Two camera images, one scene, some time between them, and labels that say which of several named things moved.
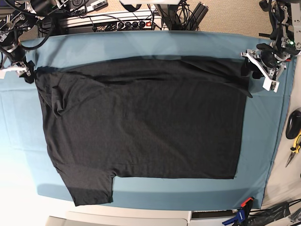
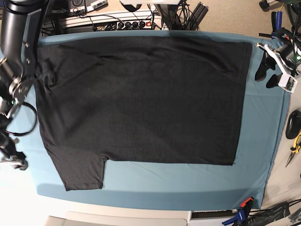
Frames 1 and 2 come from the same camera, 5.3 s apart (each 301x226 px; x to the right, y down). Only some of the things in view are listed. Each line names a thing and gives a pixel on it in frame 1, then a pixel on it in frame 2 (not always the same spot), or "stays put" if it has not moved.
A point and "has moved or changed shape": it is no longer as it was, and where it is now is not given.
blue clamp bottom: [240, 217] stays put
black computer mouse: [294, 125] stays put
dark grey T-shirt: [174, 117] has moved or changed shape
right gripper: [270, 62] to [286, 58]
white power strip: [130, 21] stays put
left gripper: [16, 55] to [9, 154]
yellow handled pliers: [295, 149] stays put
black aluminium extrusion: [197, 17] stays put
